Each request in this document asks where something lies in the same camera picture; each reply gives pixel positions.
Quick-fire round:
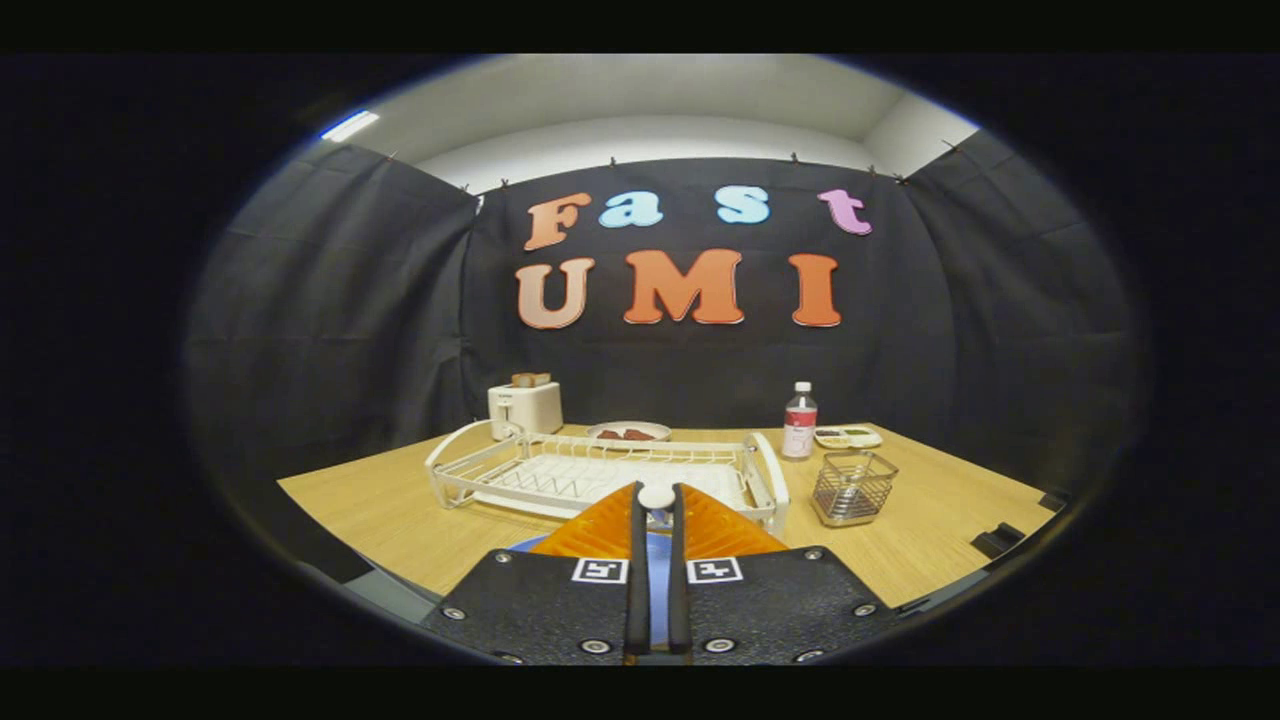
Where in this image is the small white plate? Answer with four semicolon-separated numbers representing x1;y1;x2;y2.
586;421;672;443

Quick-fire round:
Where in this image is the clear bottle with red label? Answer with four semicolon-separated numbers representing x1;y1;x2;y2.
781;381;819;462

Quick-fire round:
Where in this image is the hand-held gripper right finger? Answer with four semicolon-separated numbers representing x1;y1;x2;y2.
668;483;901;667

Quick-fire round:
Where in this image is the ceiling light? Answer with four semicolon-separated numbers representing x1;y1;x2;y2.
320;110;381;142

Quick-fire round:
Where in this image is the white toaster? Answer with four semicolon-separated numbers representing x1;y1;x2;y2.
487;381;564;441

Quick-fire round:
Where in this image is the black backdrop cloth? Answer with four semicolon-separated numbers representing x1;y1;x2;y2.
185;130;1141;561

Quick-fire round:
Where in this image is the white wire dish rack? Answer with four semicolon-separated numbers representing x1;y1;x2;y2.
425;419;791;539

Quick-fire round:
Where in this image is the blue plate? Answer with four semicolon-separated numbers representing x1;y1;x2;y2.
508;530;674;647

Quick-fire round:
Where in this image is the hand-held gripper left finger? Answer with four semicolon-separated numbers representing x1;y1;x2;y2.
422;482;651;667

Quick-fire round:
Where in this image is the metal wire basket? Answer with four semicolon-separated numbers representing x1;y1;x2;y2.
810;450;899;528

